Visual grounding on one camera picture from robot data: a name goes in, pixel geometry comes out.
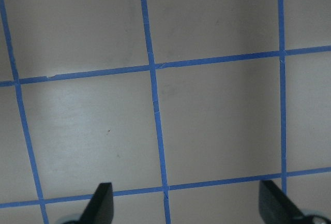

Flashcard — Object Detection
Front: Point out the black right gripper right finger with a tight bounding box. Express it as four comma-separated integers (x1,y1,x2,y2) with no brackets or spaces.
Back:
259,180,305,224

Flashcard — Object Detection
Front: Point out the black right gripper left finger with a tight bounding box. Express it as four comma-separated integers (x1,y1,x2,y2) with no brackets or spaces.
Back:
78,183,114,224

